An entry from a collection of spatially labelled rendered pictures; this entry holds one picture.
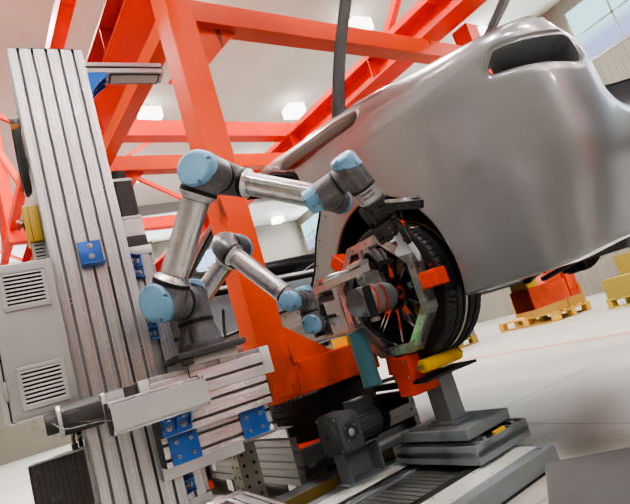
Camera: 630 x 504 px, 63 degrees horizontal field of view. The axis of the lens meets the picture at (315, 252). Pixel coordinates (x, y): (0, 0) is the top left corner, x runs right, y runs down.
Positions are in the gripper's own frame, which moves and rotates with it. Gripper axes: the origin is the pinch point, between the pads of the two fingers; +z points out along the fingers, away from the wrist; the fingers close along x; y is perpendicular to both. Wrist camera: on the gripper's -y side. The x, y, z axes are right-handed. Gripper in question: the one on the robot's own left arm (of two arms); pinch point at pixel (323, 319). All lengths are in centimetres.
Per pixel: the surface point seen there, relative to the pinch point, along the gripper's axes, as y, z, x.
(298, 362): 15.7, 17.0, -20.7
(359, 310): 1.4, -8.0, 17.5
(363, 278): -9.7, -25.6, 24.4
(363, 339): 13.8, 2.2, 14.4
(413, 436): 62, 15, 22
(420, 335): 18.9, -8.4, 39.0
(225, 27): -178, 32, -12
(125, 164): -183, 161, -153
